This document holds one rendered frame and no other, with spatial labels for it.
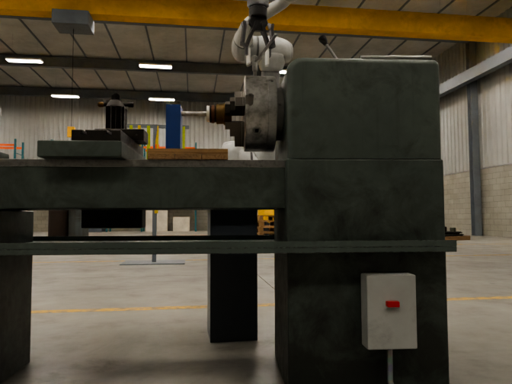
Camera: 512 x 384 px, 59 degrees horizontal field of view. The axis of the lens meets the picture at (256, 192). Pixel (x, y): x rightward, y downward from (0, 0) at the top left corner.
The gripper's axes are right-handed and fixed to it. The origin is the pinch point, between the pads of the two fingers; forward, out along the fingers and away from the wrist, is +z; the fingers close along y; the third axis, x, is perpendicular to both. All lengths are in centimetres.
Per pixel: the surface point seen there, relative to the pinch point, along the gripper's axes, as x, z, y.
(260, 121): -11.3, 26.8, -3.0
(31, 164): 8, 44, -86
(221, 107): 4.3, 19.9, -14.4
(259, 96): -10.9, 17.1, -3.3
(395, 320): -47, 98, 35
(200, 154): -9.7, 39.7, -26.6
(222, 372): 0, 130, -16
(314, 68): -21.9, 7.5, 14.7
